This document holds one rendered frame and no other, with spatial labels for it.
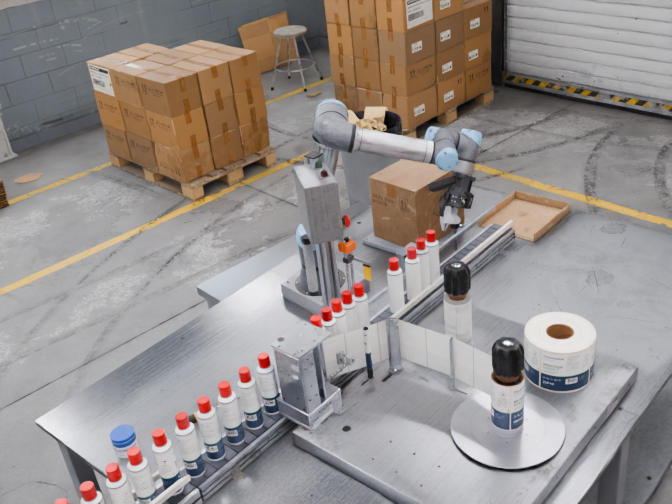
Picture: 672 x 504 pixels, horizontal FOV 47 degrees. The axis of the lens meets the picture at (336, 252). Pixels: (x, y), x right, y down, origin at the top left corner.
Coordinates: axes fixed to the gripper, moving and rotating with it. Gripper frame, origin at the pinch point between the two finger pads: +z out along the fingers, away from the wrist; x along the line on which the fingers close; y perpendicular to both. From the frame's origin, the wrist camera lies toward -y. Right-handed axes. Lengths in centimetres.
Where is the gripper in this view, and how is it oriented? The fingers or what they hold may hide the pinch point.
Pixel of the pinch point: (442, 226)
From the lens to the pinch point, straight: 280.6
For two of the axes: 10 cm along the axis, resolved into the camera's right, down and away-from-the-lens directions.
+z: -2.3, 9.6, 1.2
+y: 7.4, 2.6, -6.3
